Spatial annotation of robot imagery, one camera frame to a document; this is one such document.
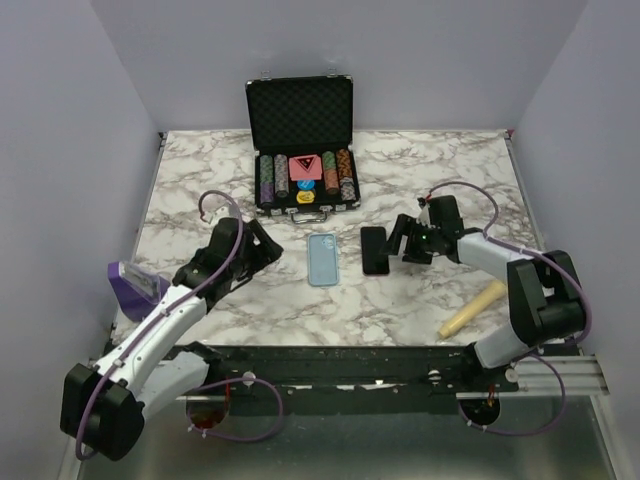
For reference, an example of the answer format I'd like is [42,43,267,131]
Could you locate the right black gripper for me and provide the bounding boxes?
[380,213,443,266]

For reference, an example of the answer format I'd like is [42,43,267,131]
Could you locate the black smartphone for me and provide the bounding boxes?
[360,226,390,276]

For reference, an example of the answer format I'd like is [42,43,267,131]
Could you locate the light blue phone case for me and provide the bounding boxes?
[307,233,339,287]

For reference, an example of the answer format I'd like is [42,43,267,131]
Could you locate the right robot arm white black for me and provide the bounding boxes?
[380,195,589,392]

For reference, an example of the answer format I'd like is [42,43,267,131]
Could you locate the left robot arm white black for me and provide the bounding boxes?
[60,217,283,461]

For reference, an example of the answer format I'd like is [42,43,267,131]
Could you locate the black aluminium poker chip case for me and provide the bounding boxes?
[245,75,361,222]

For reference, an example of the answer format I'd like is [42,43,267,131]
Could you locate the yellow dealer button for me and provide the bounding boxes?
[296,190,316,204]

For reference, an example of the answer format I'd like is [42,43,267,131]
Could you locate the blue dealer button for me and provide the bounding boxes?
[296,180,315,191]

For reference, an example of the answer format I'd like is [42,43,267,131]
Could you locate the pink card deck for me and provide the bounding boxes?
[288,154,323,182]

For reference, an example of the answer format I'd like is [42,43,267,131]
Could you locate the purple plastic card holder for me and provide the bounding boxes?
[107,261,170,323]

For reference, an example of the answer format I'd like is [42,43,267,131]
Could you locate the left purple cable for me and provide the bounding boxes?
[74,190,246,461]

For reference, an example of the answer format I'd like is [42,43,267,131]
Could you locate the purple cable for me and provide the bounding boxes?
[424,180,594,351]
[74,190,246,461]

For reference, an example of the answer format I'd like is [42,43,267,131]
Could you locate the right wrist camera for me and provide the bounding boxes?
[416,196,440,227]

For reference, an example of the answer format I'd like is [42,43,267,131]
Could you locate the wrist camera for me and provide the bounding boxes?
[416,196,440,227]
[200,205,237,227]

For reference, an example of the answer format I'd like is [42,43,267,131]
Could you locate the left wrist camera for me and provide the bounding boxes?
[200,205,237,227]

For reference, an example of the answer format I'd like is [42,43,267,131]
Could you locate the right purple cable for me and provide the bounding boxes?
[424,180,594,351]

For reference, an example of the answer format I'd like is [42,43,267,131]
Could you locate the beige wooden handle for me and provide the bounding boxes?
[438,280,507,339]

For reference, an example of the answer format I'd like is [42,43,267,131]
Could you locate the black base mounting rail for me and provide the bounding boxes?
[183,342,518,416]

